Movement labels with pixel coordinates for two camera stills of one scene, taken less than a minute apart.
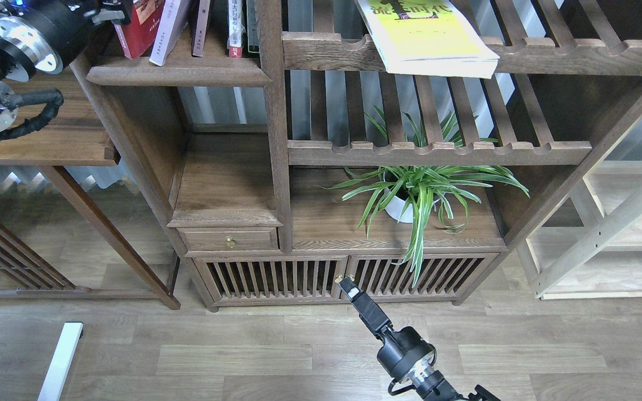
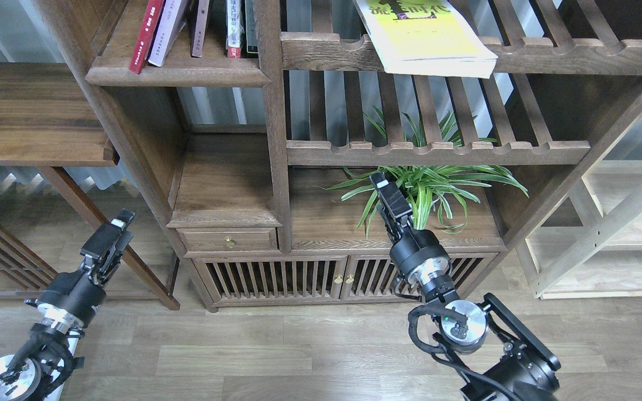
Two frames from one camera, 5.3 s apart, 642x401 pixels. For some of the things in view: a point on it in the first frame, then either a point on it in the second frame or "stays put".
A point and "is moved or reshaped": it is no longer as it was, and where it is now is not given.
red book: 138,35 is moved or reshaped
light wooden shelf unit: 615,235 stays put
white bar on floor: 54,382 stays put
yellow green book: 432,38 stays put
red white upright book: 236,29 stays put
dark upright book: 252,27 stays put
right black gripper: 407,358 → 416,253
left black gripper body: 45,33 → 71,300
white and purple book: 174,22 stays put
